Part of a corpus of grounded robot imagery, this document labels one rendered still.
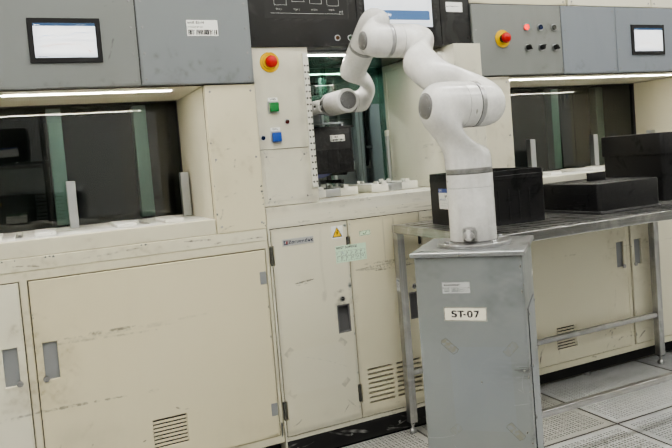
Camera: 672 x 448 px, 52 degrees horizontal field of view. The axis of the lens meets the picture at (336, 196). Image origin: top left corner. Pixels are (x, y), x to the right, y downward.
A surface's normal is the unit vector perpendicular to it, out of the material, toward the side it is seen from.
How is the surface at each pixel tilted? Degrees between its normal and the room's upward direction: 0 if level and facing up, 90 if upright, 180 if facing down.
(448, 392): 90
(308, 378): 90
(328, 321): 90
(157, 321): 90
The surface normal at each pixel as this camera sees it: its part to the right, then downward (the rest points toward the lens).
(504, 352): -0.35, 0.07
